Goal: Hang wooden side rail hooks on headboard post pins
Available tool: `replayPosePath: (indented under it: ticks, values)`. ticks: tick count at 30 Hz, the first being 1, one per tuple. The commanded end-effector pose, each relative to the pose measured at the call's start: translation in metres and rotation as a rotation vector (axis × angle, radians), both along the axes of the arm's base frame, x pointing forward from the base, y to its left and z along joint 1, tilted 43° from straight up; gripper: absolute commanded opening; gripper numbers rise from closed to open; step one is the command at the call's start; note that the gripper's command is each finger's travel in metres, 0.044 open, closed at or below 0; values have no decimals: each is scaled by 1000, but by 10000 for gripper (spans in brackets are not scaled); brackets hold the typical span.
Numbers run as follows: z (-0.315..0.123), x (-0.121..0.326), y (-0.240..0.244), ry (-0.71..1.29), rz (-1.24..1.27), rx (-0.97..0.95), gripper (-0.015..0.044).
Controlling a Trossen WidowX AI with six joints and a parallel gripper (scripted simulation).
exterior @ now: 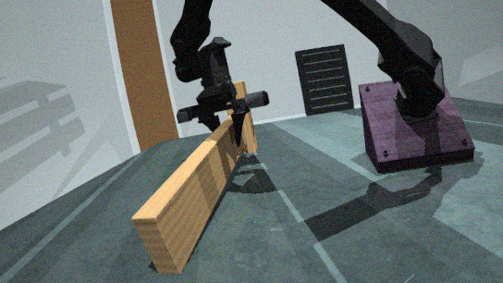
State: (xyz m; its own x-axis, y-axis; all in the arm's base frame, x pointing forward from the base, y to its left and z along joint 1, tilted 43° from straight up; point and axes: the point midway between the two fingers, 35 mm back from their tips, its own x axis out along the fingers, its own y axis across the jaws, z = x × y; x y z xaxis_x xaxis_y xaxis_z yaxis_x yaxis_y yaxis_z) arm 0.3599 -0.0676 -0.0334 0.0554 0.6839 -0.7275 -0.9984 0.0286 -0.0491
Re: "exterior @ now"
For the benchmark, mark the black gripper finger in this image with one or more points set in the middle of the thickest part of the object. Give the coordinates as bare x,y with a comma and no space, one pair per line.
212,123
238,119

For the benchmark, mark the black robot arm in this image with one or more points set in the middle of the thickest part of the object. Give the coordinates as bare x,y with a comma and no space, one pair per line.
406,55

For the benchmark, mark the wooden post with slot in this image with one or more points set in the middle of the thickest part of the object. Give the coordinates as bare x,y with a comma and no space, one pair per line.
251,143

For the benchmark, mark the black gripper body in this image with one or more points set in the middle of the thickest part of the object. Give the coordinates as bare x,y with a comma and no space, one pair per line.
250,100

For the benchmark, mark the light wooden board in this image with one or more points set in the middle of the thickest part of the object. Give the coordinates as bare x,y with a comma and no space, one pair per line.
172,220

